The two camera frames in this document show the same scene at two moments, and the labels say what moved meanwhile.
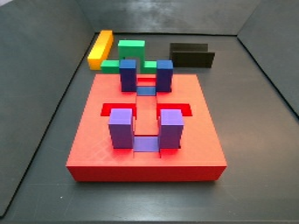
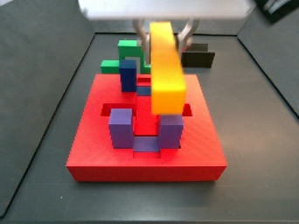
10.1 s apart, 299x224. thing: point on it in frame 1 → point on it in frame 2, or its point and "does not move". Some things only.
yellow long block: (100, 50) → (168, 82)
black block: (191, 55) does not move
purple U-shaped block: (170, 130) does not move
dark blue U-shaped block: (162, 77) does not move
